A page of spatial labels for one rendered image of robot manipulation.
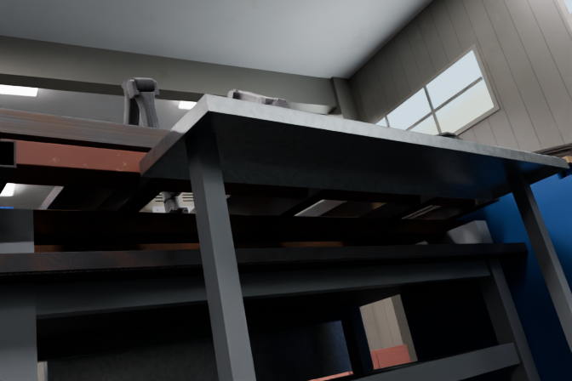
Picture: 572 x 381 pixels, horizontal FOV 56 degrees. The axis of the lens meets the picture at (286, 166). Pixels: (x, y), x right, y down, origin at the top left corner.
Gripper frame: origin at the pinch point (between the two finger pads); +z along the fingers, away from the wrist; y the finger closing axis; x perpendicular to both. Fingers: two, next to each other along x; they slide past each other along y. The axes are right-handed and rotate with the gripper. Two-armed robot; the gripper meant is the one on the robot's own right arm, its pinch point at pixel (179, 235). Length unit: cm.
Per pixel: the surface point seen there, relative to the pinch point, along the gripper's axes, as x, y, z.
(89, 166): 58, -70, 26
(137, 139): 47, -72, 19
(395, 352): -344, 225, 0
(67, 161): 62, -70, 25
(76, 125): 60, -72, 18
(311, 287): 7, -64, 51
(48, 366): 44, 12, 36
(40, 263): 68, -71, 47
